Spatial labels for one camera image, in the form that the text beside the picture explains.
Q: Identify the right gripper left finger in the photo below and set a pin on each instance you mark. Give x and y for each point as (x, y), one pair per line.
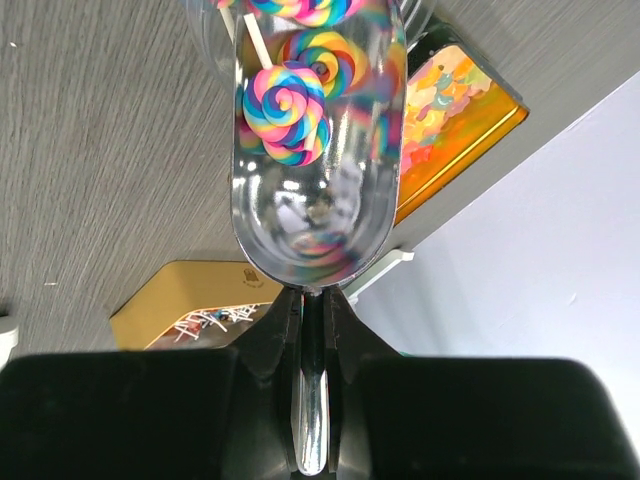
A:
(171, 414)

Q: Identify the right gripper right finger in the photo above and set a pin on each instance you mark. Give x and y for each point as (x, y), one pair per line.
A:
(404, 417)

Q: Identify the silver metal scoop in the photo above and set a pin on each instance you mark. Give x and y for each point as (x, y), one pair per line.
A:
(317, 227)

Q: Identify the gold gummy tin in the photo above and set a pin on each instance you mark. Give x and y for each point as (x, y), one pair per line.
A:
(457, 108)

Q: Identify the small gold lollipop tin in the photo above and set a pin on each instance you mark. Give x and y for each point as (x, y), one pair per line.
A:
(183, 289)

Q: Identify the rainbow swirl lollipop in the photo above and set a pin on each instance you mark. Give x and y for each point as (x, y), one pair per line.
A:
(339, 63)
(284, 106)
(308, 13)

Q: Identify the clear round jar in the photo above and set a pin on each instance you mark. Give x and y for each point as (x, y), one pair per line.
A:
(212, 25)

